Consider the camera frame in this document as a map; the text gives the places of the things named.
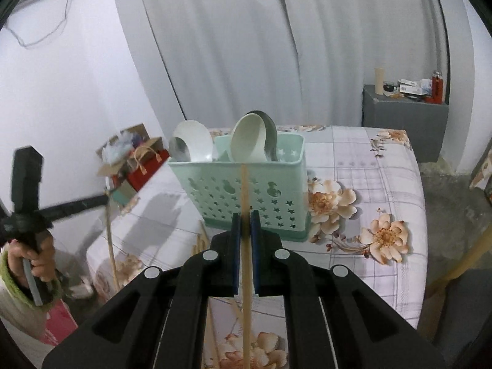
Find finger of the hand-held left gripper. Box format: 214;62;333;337
38;193;113;223

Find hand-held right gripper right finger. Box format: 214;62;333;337
250;209;446;369

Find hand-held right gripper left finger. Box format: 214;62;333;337
42;212;243;369

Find set of wooden chopsticks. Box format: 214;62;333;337
194;221;247;369

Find single wooden chopstick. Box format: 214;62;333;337
239;163;254;369
105;188;121;291

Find green plastic utensil holder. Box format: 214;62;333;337
168;133;310;243

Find gray spoon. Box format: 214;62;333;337
168;136;192;162

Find white plastic spoon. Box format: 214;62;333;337
171;120;214;162
230;113;268;162

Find person's left forearm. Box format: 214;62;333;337
0;250;64;350

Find person's left hand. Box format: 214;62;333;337
7;234;57;282

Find teal paper bag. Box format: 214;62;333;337
111;184;140;207

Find cardboard box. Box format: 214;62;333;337
96;123;162;179

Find plastic bags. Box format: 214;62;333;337
102;134;136;162

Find red gift bag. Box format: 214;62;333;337
127;144;170;193

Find pink bag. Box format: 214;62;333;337
42;299;78;346

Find round metal spoon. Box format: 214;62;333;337
246;109;280;162

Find floral tablecloth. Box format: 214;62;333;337
86;124;428;369

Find gray cabinet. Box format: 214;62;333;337
361;85;450;163

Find wooden chair leg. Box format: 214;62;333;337
427;234;492;304

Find pale gray curtain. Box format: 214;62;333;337
109;0;450;133

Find small white boxes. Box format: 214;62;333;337
398;78;433;98

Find floral patterned cushion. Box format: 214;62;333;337
470;150;492;205

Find red bottle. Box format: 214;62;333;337
431;71;444;104

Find wall cable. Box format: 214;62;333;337
4;0;84;49

